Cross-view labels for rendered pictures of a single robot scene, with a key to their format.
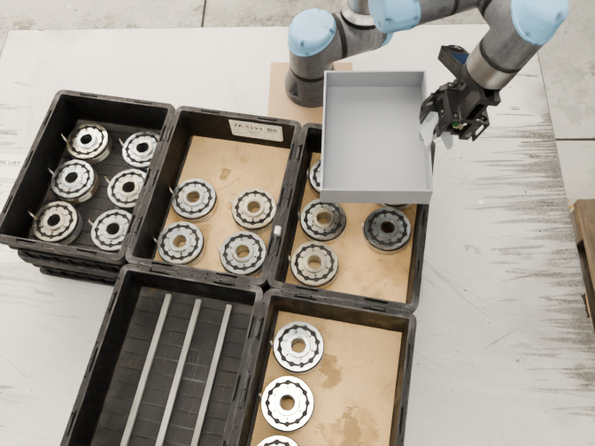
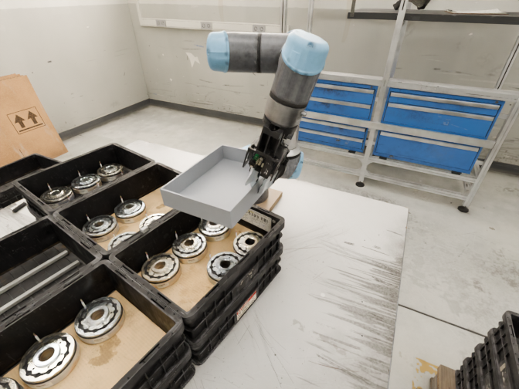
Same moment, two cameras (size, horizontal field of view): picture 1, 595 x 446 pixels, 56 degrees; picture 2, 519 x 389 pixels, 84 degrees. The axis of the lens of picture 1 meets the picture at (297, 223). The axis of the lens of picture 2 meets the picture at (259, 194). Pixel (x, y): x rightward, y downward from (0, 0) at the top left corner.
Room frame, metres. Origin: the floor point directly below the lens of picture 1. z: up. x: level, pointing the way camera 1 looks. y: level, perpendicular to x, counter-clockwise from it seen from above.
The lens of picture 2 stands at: (0.01, -0.46, 1.49)
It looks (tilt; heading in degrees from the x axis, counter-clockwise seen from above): 36 degrees down; 19
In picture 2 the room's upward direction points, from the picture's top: straight up
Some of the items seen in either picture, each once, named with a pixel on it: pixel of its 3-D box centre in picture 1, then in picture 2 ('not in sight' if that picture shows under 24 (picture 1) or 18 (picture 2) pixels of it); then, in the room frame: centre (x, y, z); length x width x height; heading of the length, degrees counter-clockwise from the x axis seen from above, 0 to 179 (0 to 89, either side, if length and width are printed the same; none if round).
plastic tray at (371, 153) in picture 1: (374, 134); (225, 180); (0.60, -0.17, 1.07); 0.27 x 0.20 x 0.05; 172
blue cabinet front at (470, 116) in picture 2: not in sight; (429, 131); (2.37, -1.00, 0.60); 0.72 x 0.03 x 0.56; 83
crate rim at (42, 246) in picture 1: (89, 170); (89, 173); (0.68, 0.45, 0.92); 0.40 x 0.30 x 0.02; 164
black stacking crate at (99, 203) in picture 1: (97, 181); (93, 184); (0.68, 0.45, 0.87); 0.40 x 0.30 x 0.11; 164
